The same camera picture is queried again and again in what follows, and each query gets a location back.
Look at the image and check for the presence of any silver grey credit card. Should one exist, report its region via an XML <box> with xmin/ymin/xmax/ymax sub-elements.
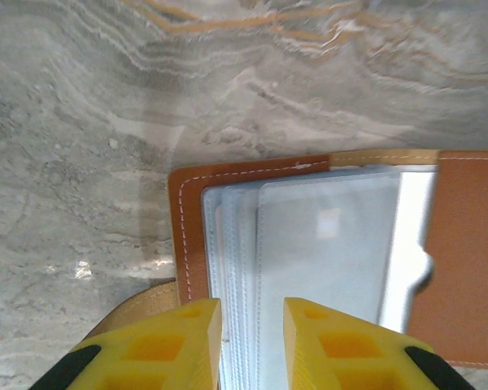
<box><xmin>258</xmin><ymin>170</ymin><xmax>437</xmax><ymax>390</ymax></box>

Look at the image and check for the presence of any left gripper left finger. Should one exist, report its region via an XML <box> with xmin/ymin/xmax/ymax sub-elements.
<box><xmin>28</xmin><ymin>297</ymin><xmax>223</xmax><ymax>390</ymax></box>

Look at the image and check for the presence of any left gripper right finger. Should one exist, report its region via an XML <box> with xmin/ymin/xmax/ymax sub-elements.
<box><xmin>283</xmin><ymin>297</ymin><xmax>473</xmax><ymax>390</ymax></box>

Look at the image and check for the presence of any brown leather card holder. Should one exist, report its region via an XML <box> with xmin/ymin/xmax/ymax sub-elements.
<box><xmin>93</xmin><ymin>149</ymin><xmax>488</xmax><ymax>390</ymax></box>

